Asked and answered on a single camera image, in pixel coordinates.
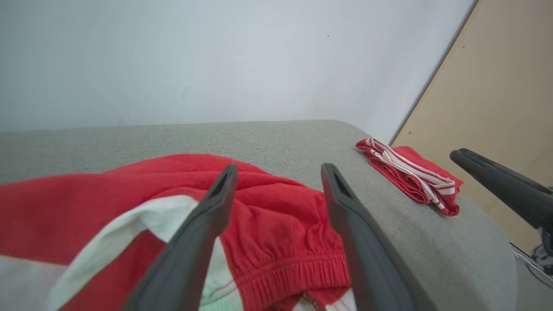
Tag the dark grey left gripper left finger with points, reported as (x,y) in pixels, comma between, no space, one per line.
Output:
(190,255)

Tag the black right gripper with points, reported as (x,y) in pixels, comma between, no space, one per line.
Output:
(548,239)

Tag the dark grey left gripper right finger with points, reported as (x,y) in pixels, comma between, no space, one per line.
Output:
(371,263)

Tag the red shorts with white stripe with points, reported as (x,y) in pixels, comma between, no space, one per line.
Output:
(276,224)

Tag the red Bulls basketball jersey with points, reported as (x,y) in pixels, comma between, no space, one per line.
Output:
(410,172)

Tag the light wooden panel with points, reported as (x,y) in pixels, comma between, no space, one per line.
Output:
(497,86)

